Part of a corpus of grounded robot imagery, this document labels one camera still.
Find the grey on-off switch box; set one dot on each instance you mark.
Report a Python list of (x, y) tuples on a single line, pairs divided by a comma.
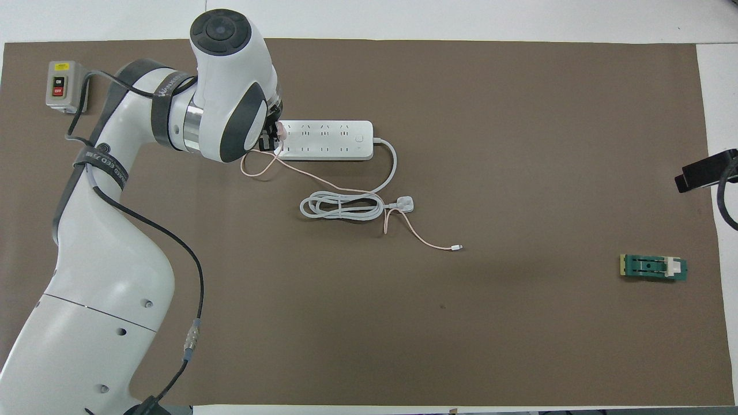
[(60, 86)]

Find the white power strip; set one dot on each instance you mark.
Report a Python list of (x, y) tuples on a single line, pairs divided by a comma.
[(328, 140)]

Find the pink charger plug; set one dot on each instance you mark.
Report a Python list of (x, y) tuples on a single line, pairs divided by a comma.
[(282, 131)]

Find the brown table mat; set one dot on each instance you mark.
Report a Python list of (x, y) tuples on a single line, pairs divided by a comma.
[(403, 346)]

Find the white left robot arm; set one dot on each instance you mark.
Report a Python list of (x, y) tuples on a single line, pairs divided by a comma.
[(104, 259)]

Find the green knife switch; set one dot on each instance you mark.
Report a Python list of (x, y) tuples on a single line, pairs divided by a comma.
[(651, 267)]

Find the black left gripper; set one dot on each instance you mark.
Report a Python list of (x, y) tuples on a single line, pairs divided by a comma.
[(275, 114)]

